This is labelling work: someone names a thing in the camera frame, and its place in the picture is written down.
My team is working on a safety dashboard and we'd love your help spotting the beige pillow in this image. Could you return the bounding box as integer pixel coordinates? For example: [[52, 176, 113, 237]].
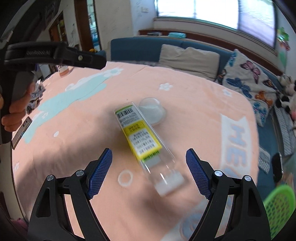
[[159, 44, 220, 81]]

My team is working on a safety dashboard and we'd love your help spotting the clear plastic dome lid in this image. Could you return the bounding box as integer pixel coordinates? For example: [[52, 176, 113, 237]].
[[138, 97, 167, 126]]

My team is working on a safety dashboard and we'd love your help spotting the pink blanket with letters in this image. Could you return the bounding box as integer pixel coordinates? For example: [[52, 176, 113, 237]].
[[13, 62, 259, 240]]

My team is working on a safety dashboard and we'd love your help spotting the butterfly print pillow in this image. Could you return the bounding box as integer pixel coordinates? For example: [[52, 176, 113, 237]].
[[216, 49, 279, 127]]

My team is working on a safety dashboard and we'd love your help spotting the cow plush toy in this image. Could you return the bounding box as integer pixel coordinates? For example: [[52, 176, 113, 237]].
[[275, 74, 295, 115]]

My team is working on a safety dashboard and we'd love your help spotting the clear box yellow label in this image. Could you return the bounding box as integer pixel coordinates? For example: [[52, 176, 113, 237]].
[[114, 102, 185, 196]]

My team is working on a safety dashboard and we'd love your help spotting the grey patterned cloth strip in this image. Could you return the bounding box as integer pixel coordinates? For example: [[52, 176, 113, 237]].
[[258, 147, 270, 174]]

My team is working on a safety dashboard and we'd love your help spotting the black remote control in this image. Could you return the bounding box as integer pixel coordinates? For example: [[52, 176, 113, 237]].
[[271, 153, 283, 183]]

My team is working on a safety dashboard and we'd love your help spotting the person's left hand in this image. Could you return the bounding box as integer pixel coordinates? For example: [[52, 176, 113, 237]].
[[1, 82, 36, 132]]

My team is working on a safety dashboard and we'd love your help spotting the green plastic mesh basket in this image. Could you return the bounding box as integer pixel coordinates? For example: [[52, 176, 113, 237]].
[[263, 185, 295, 240]]

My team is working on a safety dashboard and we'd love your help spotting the grey patterned long cushion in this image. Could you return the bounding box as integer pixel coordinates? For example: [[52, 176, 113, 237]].
[[274, 106, 295, 156]]

